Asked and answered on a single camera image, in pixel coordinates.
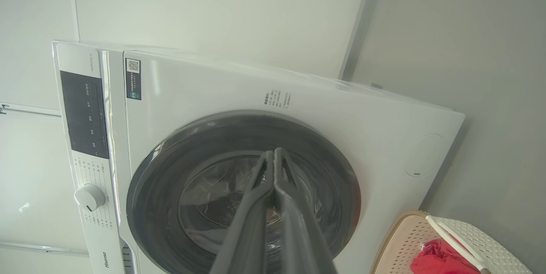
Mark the black washing machine control display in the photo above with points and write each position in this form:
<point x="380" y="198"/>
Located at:
<point x="83" y="114"/>

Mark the red and white shirt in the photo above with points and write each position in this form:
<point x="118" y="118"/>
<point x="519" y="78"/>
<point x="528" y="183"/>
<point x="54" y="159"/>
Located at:
<point x="439" y="261"/>

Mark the round white filter cover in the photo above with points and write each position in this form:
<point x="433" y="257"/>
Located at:
<point x="423" y="155"/>

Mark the black round washing machine door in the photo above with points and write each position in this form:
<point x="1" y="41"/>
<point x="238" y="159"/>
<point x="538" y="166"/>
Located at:
<point x="162" y="188"/>

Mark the white washing machine dial knob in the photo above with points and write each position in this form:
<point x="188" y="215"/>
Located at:
<point x="89" y="197"/>

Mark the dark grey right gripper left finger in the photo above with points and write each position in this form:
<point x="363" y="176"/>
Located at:
<point x="249" y="222"/>

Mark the grey partition frame post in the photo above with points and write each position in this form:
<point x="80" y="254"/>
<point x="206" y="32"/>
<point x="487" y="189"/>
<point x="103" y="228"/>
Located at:
<point x="356" y="30"/>

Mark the white front-load washing machine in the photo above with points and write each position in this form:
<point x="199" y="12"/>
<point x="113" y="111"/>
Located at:
<point x="341" y="107"/>

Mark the beige perforated laundry basket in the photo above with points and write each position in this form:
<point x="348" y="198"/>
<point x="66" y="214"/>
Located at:
<point x="405" y="240"/>

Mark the dark QR code sticker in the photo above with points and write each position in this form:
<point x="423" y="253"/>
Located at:
<point x="133" y="80"/>

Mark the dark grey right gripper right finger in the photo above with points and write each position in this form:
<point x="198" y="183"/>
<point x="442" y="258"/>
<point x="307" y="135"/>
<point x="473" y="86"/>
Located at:
<point x="298" y="231"/>

